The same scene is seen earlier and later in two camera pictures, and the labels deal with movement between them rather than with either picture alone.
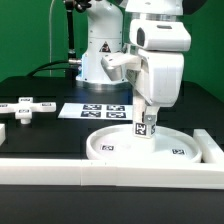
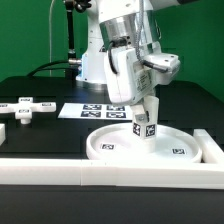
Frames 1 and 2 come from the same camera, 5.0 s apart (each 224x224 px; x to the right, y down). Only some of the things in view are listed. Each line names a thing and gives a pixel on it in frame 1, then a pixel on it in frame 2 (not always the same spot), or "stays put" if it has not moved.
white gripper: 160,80 → 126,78
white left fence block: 2,133 stays put
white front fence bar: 109,173 stays put
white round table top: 119,143 stays put
